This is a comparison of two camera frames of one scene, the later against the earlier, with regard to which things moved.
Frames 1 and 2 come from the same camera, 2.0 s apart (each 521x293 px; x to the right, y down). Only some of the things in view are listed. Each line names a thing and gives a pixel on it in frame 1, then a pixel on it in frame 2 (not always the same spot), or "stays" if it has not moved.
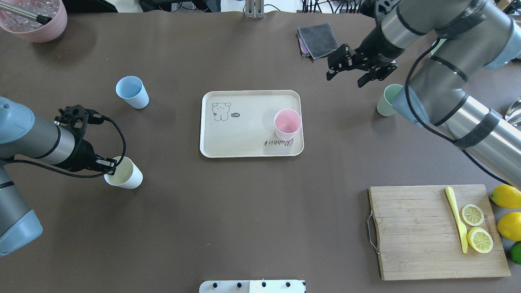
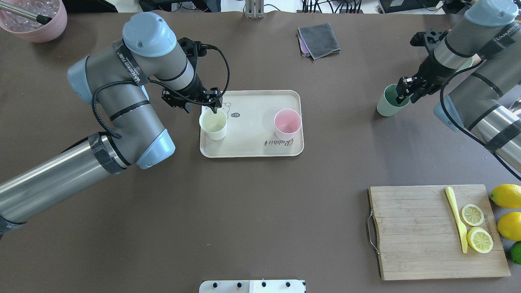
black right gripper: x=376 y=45 to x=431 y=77
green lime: x=515 y=252 stays
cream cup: x=127 y=174 to x=213 y=125
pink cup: x=287 y=122 stays
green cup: x=384 y=107 stays
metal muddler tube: x=40 y=19 stays
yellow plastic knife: x=462 y=229 stays
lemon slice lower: x=480 y=239 stays
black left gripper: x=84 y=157 to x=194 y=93
